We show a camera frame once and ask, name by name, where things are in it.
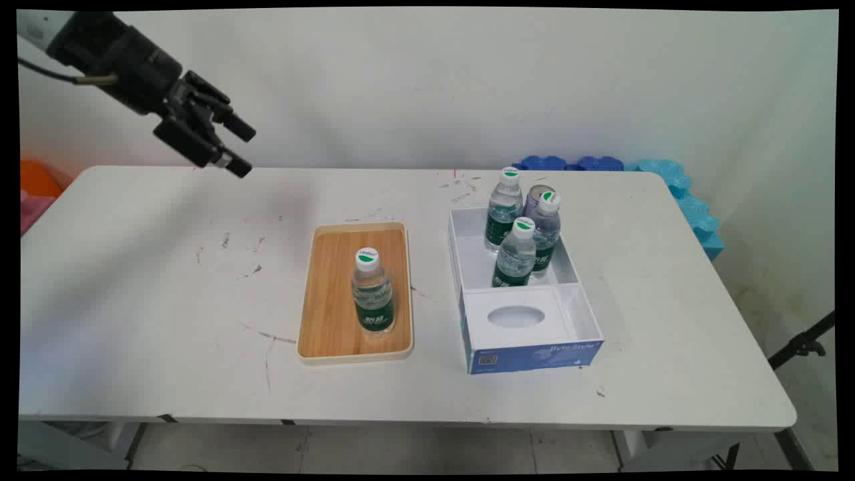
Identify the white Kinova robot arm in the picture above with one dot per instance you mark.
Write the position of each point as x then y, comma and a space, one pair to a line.
37, 27

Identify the purple drink can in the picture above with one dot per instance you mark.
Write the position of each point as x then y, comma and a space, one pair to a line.
532, 200

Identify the black tripod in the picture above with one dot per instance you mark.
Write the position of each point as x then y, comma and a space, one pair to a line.
801, 344

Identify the dark blue foam mat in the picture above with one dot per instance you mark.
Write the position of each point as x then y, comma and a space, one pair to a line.
542, 162
600, 163

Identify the pink object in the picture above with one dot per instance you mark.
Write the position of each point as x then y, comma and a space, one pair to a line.
33, 208

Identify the wooden tray with cream rim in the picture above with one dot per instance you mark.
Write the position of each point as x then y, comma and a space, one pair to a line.
327, 300

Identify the orange object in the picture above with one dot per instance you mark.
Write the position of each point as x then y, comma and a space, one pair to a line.
39, 179

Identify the light blue foam mat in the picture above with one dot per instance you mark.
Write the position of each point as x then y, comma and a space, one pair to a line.
695, 214

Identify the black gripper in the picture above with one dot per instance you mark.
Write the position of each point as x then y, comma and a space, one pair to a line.
120, 60

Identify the white table leg frame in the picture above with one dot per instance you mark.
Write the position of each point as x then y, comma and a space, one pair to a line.
60, 447

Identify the white box with blue side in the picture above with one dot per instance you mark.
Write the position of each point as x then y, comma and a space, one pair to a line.
534, 354

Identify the clear water bottle green label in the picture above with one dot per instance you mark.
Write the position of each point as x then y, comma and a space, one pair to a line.
548, 234
502, 214
373, 300
514, 260

